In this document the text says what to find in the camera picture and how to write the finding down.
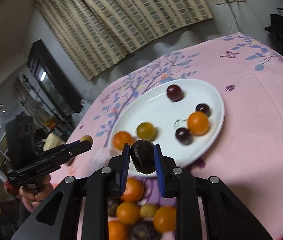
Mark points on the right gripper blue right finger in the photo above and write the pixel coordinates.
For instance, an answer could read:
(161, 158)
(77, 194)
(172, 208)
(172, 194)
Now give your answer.
(161, 169)

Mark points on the yellow green small fruit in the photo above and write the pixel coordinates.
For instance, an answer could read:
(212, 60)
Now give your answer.
(148, 210)

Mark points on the orange tangerine bottom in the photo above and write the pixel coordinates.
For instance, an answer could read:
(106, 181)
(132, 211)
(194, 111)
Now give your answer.
(117, 231)

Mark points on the pink patterned tablecloth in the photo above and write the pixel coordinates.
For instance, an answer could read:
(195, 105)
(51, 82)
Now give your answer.
(248, 153)

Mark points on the black hat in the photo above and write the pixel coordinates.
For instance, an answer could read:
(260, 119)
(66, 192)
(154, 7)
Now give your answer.
(276, 24)

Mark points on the orange yellow citrus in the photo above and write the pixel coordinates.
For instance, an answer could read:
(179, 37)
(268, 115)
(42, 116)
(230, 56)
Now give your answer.
(128, 213)

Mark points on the small yellow longan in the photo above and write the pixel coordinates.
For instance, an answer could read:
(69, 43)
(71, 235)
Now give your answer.
(87, 138)

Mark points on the dark cherry upper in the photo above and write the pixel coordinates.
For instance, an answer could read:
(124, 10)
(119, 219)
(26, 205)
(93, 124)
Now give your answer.
(204, 108)

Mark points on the dark framed picture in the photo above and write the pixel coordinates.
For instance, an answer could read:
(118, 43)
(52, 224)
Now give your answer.
(53, 81)

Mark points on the green yellow tomato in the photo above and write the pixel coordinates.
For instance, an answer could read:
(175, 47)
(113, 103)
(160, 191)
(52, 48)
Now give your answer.
(146, 131)

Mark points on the orange tangerine plate left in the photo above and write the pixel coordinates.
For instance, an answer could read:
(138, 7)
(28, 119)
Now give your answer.
(121, 138)

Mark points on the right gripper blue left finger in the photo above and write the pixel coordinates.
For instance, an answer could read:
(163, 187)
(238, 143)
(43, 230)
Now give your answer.
(122, 170)

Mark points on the white oval plate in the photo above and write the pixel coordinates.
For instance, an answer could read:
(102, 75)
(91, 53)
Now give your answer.
(156, 108)

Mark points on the large orange tangerine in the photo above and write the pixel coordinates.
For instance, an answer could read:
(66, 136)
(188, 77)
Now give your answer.
(134, 190)

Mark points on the cream lidded drink cup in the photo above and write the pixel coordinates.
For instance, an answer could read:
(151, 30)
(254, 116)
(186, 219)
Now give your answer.
(52, 141)

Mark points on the orange kumquat right plate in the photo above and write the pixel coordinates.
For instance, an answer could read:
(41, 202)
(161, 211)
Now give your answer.
(198, 123)

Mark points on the beige checkered curtain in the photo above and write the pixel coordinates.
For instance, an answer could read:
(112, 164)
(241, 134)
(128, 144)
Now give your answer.
(97, 34)

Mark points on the dark red plum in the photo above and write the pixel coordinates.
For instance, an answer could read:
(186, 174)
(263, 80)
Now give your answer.
(174, 93)

